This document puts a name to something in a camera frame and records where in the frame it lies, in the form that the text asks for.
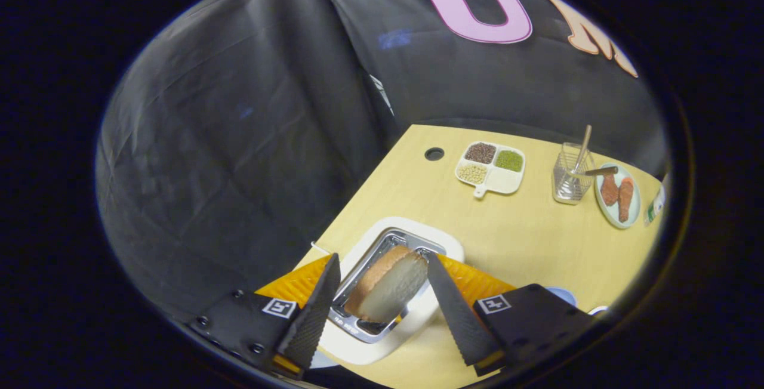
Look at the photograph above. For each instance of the white toaster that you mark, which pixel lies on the white toaster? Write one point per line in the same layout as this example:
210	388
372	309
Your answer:
364	350

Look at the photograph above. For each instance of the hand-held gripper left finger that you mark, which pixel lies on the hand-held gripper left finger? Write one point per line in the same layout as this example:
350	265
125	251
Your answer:
313	317

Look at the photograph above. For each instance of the clear water bottle green cap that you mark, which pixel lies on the clear water bottle green cap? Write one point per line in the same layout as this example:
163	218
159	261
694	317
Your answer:
655	207

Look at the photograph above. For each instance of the blue plate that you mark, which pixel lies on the blue plate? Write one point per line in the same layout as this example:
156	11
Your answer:
564	295

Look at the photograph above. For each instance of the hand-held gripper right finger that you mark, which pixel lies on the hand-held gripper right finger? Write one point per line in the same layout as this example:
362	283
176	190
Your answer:
459	317

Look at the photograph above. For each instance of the light green plate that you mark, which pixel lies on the light green plate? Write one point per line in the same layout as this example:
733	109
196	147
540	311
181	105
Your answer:
609	215

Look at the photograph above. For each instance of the brown meat patty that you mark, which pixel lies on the brown meat patty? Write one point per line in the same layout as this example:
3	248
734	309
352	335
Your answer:
609	191
625	198

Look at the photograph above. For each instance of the wooden utensil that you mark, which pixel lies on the wooden utensil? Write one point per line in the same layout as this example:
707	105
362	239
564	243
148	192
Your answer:
603	170
584	144

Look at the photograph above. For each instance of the white divided condiment tray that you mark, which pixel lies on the white divided condiment tray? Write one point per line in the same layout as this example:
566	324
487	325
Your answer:
504	181

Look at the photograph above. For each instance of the black backdrop cloth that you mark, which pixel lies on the black backdrop cloth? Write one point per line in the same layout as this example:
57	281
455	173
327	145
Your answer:
239	138

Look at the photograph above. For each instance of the white plate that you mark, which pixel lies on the white plate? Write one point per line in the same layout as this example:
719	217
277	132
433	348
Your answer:
598	310

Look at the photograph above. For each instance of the toasted bread slice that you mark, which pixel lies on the toasted bread slice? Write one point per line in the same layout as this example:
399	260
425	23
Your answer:
388	284

